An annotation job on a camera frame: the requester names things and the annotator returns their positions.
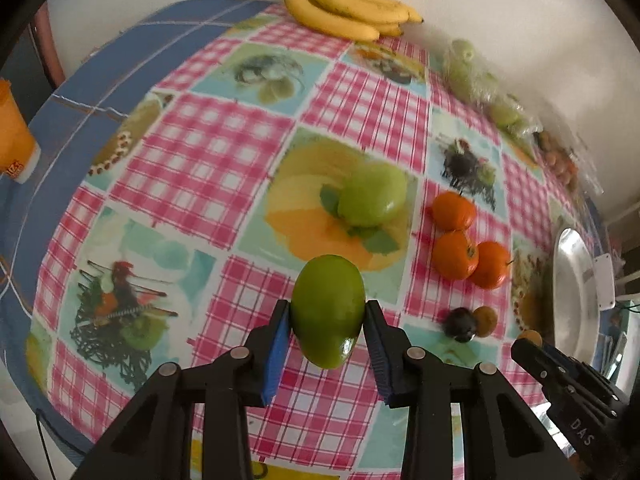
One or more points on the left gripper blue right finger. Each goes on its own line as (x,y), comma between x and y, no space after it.
(379,339)

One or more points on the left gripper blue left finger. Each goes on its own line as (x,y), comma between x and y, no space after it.
(279,333)

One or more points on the green mango front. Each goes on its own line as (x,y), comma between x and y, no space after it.
(327,307)

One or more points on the green mango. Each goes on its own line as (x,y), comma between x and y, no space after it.
(327,307)
(374,193)

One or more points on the dark plum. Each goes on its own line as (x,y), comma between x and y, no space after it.
(460,325)

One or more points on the mandarin with stem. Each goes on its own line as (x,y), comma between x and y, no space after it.
(455,256)

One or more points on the brown kiwi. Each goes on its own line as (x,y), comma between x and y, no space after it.
(486,320)
(532,336)

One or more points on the green mango back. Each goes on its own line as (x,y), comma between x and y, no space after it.
(374,193)

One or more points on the large orange mandarin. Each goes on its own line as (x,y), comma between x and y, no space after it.
(493,264)

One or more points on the small back mandarin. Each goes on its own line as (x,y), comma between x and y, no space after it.
(452,212)

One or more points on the large metal bowl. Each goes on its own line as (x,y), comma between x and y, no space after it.
(575,307)

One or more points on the white power adapter box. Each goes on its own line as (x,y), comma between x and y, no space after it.
(605,281)

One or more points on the checkered fruit print tablecloth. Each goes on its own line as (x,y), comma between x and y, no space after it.
(191,168)

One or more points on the clear tray of green plums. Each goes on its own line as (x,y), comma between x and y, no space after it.
(467,77)

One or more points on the orange plastic cup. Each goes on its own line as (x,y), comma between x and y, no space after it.
(19,150)

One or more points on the yellow banana bunch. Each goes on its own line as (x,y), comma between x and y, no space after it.
(354,20)

